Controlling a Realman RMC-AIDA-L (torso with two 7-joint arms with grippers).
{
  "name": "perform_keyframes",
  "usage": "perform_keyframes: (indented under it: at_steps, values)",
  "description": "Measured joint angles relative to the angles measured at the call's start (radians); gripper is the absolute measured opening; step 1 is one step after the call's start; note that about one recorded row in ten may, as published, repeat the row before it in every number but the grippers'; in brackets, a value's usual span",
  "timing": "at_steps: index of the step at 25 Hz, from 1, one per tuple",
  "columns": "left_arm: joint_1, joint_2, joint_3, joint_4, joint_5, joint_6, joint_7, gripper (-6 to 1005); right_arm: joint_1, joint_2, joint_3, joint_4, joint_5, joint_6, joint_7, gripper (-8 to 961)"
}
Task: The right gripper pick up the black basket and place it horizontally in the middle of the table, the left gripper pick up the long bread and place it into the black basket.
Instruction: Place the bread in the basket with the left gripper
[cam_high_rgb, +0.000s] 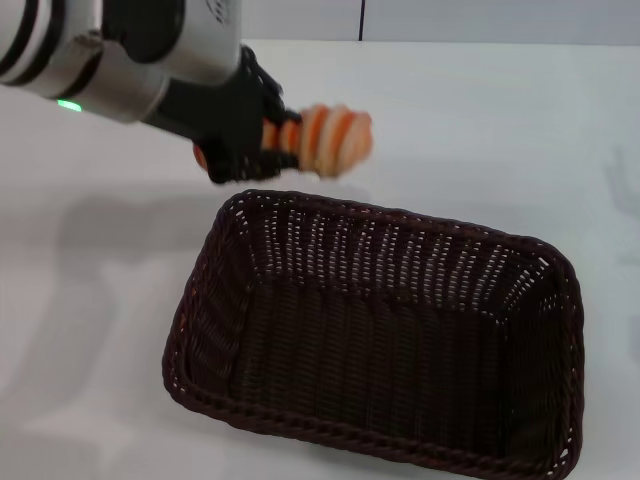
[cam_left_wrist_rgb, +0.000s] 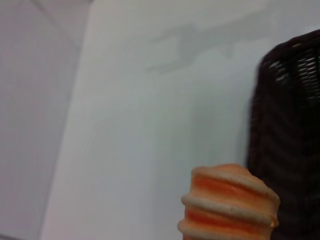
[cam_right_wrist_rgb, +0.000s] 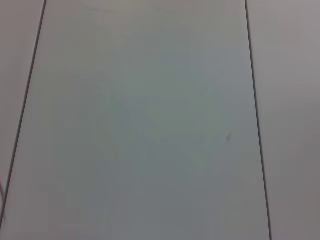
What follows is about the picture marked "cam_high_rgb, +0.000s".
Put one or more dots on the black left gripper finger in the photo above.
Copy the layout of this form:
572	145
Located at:
282	161
287	112

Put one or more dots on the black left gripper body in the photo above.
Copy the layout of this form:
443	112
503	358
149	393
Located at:
220	125

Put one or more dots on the orange striped bread loaf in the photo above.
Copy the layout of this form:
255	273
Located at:
335	140

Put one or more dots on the dark brown woven basket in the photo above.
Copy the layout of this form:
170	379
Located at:
380	350

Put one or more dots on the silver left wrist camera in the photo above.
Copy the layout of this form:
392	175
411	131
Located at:
195	40

